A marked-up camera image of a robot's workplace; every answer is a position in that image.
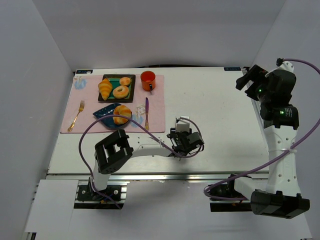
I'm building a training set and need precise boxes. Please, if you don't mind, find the oblong orange bread roll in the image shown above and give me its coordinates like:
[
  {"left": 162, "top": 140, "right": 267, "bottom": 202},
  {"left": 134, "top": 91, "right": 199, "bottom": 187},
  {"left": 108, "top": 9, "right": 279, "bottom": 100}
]
[{"left": 113, "top": 105, "right": 132, "bottom": 125}]

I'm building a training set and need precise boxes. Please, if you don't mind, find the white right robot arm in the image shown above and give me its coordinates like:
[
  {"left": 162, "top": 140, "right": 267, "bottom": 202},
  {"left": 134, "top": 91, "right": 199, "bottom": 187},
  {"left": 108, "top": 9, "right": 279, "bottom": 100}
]
[{"left": 228, "top": 62, "right": 310, "bottom": 219}]

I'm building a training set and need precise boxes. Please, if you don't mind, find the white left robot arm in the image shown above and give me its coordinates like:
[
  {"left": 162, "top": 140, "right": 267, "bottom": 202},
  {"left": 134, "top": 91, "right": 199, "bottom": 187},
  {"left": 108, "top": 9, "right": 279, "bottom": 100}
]
[{"left": 88, "top": 128, "right": 205, "bottom": 199}]

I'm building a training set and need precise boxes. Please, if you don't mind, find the purple iridescent knife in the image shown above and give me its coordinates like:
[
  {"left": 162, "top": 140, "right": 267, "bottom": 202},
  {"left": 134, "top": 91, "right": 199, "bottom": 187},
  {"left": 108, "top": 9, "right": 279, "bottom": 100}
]
[{"left": 144, "top": 97, "right": 150, "bottom": 131}]

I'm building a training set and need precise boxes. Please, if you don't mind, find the pink printed placemat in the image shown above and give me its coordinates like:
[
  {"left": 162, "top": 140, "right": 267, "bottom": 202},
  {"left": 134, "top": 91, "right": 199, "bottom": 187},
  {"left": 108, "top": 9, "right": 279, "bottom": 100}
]
[{"left": 60, "top": 74, "right": 166, "bottom": 134}]

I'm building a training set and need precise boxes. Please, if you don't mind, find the orange mug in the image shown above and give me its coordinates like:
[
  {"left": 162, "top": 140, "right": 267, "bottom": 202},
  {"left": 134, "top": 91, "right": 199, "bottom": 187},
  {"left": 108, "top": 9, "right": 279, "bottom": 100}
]
[{"left": 140, "top": 71, "right": 156, "bottom": 92}]

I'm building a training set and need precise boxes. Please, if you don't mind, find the dark blue leaf plate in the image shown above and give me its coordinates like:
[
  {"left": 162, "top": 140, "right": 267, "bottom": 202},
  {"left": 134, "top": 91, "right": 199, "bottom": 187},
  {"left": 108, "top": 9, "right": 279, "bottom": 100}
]
[{"left": 93, "top": 103, "right": 129, "bottom": 130}]

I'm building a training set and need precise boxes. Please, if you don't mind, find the small round bun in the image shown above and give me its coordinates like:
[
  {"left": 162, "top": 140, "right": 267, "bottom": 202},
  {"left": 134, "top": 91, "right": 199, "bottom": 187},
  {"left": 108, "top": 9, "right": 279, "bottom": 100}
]
[{"left": 119, "top": 76, "right": 132, "bottom": 87}]

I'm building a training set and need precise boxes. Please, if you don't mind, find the black square tray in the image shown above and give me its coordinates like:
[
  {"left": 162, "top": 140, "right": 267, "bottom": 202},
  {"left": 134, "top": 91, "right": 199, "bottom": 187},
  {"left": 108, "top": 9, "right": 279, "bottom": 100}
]
[{"left": 98, "top": 74, "right": 136, "bottom": 103}]

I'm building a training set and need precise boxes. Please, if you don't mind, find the striped croissant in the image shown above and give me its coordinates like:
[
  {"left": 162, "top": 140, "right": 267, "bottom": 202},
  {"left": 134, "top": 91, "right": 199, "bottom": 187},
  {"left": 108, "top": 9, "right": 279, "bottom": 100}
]
[{"left": 98, "top": 78, "right": 113, "bottom": 101}]

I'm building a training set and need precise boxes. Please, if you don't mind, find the gold fork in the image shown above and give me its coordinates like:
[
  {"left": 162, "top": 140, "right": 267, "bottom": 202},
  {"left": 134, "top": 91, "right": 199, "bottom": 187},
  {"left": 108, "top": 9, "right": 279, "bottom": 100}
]
[{"left": 67, "top": 100, "right": 85, "bottom": 133}]

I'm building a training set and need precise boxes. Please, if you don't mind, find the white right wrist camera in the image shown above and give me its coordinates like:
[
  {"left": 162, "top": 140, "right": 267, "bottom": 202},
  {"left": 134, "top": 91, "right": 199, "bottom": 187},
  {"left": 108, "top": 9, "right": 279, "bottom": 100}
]
[{"left": 276, "top": 58, "right": 294, "bottom": 73}]

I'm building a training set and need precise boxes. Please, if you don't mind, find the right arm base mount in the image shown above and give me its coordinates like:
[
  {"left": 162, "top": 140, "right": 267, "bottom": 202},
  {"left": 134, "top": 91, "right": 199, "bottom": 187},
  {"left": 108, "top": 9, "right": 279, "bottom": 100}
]
[{"left": 208, "top": 183, "right": 252, "bottom": 213}]

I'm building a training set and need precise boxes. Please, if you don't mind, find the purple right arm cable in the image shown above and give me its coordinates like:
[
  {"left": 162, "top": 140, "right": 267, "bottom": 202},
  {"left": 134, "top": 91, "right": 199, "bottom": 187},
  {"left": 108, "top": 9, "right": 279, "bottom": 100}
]
[{"left": 203, "top": 57, "right": 320, "bottom": 201}]

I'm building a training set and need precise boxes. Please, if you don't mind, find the glazed ring doughnut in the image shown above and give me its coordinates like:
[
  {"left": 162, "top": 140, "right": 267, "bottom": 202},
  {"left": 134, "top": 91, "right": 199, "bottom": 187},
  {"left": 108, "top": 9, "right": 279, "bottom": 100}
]
[{"left": 112, "top": 85, "right": 130, "bottom": 99}]

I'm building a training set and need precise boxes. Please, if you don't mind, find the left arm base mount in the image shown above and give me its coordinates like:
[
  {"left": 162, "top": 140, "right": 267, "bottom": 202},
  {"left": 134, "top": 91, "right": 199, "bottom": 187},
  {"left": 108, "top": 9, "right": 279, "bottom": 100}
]
[{"left": 74, "top": 182, "right": 128, "bottom": 210}]

